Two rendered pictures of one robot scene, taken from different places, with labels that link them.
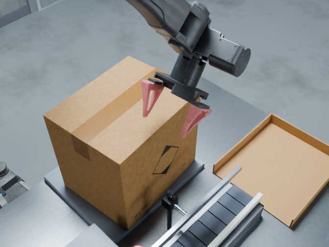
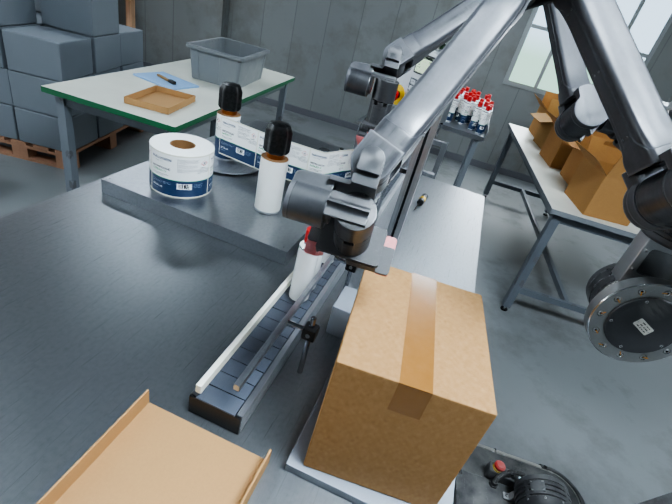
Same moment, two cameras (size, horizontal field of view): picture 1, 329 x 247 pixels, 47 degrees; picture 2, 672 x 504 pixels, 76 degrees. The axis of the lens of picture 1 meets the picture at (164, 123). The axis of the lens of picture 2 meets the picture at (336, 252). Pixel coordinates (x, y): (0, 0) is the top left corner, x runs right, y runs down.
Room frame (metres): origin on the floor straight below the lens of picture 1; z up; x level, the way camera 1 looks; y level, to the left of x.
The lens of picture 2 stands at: (1.07, -0.37, 1.57)
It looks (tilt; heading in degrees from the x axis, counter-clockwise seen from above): 32 degrees down; 147
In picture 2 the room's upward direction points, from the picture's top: 15 degrees clockwise
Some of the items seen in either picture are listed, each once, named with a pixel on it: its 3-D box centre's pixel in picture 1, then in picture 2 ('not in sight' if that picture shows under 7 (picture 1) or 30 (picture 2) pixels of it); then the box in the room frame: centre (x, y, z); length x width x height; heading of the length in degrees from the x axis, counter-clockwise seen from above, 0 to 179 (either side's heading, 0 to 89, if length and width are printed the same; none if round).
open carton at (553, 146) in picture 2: not in sight; (573, 142); (-0.96, 2.73, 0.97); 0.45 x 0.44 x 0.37; 54
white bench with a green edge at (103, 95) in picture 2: not in sight; (198, 136); (-2.09, 0.23, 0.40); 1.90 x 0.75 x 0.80; 142
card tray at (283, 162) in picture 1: (279, 163); (151, 501); (0.70, -0.34, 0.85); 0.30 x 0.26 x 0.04; 136
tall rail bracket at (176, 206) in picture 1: (176, 216); (297, 342); (0.49, -0.03, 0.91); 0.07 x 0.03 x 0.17; 46
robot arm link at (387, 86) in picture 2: not in sight; (382, 89); (0.15, 0.24, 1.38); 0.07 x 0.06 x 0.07; 52
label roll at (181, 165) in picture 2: not in sight; (182, 165); (-0.32, -0.15, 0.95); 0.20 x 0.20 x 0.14
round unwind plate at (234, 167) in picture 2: not in sight; (225, 158); (-0.55, 0.05, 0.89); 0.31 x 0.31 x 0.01
